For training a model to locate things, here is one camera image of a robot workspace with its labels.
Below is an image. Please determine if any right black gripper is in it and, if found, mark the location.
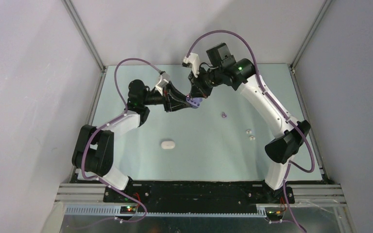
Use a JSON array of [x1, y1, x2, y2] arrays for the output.
[[188, 65, 223, 99]]

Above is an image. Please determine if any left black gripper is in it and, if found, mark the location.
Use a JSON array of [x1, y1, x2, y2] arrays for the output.
[[141, 81, 190, 113]]

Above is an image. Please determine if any purple earbud charging case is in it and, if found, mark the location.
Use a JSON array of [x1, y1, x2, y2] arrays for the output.
[[186, 97, 203, 109]]

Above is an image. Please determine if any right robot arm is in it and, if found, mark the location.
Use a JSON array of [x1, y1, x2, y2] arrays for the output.
[[182, 43, 310, 203]]

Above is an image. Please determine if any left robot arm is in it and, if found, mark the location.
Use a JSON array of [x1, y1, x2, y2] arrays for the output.
[[72, 80, 202, 202]]

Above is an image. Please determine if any white earbud charging case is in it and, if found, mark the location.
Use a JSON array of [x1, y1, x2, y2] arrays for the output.
[[160, 140, 176, 150]]

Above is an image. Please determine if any left controller board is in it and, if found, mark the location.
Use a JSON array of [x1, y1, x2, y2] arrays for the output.
[[119, 205, 137, 215]]

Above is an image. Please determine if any controller board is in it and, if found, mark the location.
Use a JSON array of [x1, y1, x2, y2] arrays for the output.
[[119, 205, 137, 215], [266, 211, 285, 223]]

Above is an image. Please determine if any right controller board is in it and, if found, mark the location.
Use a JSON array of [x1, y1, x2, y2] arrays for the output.
[[266, 211, 285, 223]]

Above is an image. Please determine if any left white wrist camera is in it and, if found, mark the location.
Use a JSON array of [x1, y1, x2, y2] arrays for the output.
[[154, 71, 170, 96]]

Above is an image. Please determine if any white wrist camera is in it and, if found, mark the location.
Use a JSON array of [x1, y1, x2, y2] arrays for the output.
[[154, 71, 170, 96], [182, 53, 201, 78]]

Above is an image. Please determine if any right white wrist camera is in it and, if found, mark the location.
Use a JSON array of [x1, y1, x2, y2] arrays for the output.
[[182, 53, 201, 78]]

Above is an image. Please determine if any right aluminium frame post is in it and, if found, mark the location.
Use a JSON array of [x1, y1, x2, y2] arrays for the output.
[[289, 0, 335, 68]]

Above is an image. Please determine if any aluminium frame post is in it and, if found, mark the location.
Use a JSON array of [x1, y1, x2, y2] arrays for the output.
[[61, 0, 107, 81], [289, 0, 335, 68]]

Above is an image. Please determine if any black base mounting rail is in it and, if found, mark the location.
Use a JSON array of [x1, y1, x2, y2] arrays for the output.
[[103, 181, 295, 215]]

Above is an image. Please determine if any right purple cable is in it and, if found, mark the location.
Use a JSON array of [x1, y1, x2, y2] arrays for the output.
[[186, 30, 316, 233]]

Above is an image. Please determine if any left aluminium frame post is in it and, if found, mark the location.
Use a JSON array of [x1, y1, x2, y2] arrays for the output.
[[61, 0, 107, 81]]

